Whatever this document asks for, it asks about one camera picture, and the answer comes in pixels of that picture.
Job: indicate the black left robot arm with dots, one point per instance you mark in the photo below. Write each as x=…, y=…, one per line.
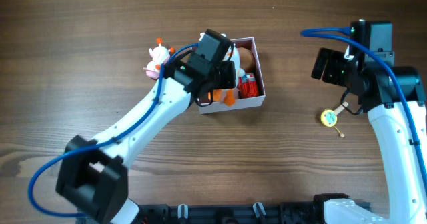
x=94, y=174

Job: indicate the white box pink interior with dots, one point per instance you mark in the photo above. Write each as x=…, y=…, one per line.
x=248, y=43

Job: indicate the pink hat duck toy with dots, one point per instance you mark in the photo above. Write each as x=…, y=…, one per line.
x=159, y=56

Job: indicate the white plush duck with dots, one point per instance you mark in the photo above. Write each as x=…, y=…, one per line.
x=227, y=93

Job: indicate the yellow toy rattle drum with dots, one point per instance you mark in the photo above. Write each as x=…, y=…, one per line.
x=329, y=117

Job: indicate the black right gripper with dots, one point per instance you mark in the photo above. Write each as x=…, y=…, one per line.
x=321, y=64

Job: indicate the red toy fire truck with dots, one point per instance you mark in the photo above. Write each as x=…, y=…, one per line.
x=248, y=86

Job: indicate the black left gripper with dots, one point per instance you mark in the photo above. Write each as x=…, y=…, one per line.
x=227, y=80

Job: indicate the brown plush capybara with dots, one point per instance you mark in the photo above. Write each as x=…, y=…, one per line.
x=247, y=60

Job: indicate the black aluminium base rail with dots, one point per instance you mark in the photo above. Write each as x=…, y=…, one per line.
x=283, y=213

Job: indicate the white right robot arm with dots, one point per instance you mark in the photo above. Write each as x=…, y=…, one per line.
x=395, y=102

